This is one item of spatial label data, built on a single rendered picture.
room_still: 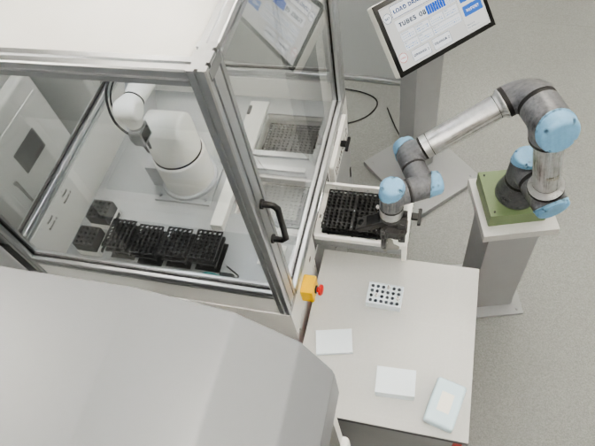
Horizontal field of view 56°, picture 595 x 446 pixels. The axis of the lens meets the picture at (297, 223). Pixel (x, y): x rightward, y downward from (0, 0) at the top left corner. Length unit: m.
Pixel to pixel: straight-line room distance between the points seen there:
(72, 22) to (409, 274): 1.41
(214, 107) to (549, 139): 0.97
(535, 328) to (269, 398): 2.07
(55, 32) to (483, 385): 2.26
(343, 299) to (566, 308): 1.31
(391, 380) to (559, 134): 0.90
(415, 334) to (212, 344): 1.14
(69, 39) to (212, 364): 0.70
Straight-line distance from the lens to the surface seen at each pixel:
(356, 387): 1.95
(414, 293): 2.08
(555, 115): 1.68
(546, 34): 4.28
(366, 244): 2.04
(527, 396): 2.81
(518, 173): 2.10
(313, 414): 1.12
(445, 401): 1.90
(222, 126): 1.11
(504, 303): 2.93
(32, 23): 1.35
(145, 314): 1.02
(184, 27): 1.17
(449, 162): 3.35
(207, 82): 1.04
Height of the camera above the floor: 2.63
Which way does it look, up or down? 56 degrees down
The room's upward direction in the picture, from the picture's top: 14 degrees counter-clockwise
